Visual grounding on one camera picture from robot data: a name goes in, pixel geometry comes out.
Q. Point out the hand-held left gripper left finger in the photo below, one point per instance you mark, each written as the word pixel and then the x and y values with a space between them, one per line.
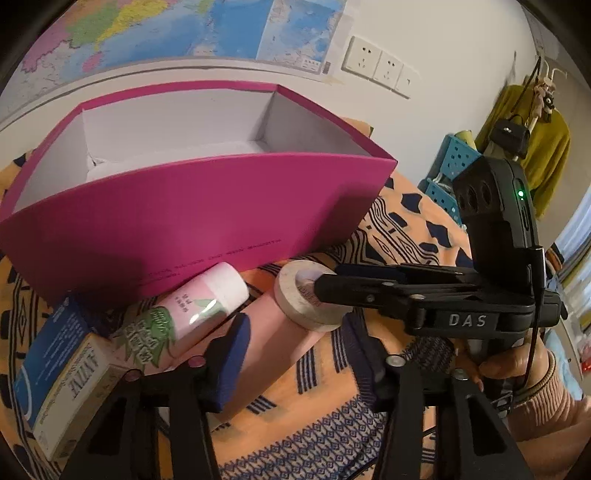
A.
pixel 231 360

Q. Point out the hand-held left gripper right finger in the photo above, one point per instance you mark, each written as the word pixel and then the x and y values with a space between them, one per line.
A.
pixel 364 364

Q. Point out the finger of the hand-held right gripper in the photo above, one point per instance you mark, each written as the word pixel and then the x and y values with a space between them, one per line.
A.
pixel 369 271
pixel 360 293

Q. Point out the plain pink tube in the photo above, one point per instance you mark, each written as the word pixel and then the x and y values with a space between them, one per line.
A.
pixel 272 346

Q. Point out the pink lotion tube green print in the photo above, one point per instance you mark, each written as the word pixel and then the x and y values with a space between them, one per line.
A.
pixel 198 304

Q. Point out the white tape roll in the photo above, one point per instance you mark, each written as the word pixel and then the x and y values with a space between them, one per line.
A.
pixel 295 304

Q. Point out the pink cardboard box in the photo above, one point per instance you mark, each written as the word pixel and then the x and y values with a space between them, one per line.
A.
pixel 184 217

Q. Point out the dark blue medicine box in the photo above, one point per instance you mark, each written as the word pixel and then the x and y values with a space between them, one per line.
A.
pixel 46 355

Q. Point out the person's right forearm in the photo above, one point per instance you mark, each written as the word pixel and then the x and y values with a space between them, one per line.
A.
pixel 554 415

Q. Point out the person's right hand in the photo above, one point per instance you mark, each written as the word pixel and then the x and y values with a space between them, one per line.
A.
pixel 508 367

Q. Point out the blue perforated storage rack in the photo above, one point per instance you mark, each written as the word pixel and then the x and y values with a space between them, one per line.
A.
pixel 457 157

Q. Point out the mustard yellow sweater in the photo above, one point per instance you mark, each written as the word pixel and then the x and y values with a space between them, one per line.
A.
pixel 549 152

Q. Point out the black handbag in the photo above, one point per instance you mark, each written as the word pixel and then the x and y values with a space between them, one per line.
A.
pixel 510 136

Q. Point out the white coat rack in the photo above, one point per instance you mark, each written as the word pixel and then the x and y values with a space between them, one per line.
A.
pixel 542 87

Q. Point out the cream yellow medicine box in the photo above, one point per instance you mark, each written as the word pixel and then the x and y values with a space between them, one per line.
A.
pixel 78 397

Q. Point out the white wall socket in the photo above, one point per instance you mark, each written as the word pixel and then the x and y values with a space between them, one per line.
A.
pixel 362 57
pixel 405 82
pixel 388 70

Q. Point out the colourful wall map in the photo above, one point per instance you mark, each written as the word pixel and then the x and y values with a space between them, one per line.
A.
pixel 161 27

